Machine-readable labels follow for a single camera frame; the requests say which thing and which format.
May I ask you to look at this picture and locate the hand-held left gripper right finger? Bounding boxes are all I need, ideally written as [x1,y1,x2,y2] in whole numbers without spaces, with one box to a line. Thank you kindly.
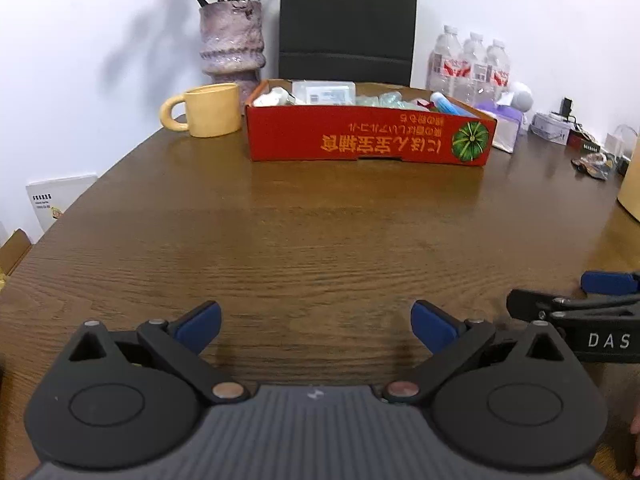
[382,300,576,402]

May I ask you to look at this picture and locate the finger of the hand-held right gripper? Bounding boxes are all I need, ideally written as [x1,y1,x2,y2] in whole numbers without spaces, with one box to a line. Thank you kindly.
[506,288,640,331]
[581,271,640,296]

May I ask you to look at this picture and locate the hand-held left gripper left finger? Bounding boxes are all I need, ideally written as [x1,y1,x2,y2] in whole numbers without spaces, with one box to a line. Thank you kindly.
[57,301,250,403]

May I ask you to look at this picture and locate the blue tube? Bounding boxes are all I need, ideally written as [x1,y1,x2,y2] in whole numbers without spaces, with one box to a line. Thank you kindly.
[430,91,468,116]

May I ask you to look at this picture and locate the red cardboard box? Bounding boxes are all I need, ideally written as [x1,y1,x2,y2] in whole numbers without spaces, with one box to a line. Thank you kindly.
[244,79,498,167]

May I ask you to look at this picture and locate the pale green translucent packets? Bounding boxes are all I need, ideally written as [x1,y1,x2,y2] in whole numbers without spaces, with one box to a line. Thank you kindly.
[357,91,418,110]

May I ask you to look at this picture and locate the white wrapper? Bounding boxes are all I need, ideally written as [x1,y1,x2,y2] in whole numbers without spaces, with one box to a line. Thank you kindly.
[252,87,296,107]

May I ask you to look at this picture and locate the white plastic case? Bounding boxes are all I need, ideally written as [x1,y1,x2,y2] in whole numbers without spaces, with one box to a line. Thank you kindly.
[291,81,357,107]

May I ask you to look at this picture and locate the tan cardboard box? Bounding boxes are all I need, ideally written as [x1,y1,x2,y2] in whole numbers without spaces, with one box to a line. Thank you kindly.
[616,132,640,222]

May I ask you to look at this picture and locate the crumpled snack wrapper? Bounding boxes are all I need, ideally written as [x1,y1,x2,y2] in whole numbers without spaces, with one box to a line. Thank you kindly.
[571,153,619,181]

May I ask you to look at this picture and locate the dark small box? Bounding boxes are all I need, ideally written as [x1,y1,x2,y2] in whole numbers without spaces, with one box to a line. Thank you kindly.
[567,129,604,153]

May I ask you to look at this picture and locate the purple tissue pack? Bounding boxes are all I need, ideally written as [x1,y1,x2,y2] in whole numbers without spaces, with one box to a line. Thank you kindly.
[475,100,524,153]

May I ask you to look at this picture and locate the white carton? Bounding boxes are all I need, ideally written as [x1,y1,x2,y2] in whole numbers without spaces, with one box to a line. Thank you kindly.
[26,175,99,247]

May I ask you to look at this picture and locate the brown cardboard carton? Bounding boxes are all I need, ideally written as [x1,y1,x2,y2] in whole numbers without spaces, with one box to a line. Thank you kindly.
[0,229,32,281]

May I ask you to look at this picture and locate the white round gadget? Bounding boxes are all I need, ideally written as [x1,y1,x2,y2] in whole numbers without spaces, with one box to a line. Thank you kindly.
[500,81,535,111]

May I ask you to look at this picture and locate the yellow ceramic mug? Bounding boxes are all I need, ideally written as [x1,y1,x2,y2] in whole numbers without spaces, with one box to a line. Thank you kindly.
[160,83,243,138]

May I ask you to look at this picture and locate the clear water bottle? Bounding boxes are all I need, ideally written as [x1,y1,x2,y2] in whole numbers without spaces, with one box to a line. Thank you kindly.
[426,25,463,98]
[485,39,512,101]
[457,32,489,104]

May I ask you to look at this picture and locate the purple ceramic vase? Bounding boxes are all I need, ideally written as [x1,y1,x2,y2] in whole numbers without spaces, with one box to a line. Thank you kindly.
[199,0,267,103]

